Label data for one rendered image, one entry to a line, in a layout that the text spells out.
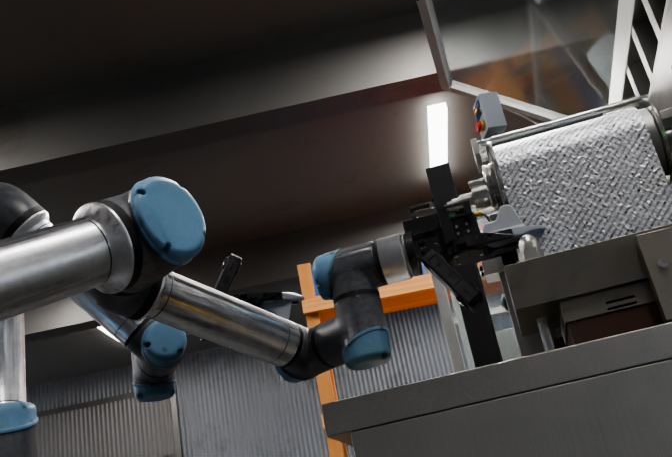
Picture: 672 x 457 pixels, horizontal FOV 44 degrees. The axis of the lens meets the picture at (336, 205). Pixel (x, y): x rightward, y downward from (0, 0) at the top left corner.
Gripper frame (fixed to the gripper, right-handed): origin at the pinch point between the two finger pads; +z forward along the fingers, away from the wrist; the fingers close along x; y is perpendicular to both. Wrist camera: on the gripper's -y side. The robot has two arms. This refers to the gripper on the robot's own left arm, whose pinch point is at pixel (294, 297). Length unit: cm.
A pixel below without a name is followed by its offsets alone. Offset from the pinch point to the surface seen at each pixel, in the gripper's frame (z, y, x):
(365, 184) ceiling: 197, -162, -392
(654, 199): 37, 2, 65
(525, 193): 22, -3, 54
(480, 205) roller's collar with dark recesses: 32.3, -10.9, 24.6
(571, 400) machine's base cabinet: 5, 29, 78
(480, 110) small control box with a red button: 54, -43, -1
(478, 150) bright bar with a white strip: 34.5, -22.6, 24.3
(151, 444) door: 80, -6, -820
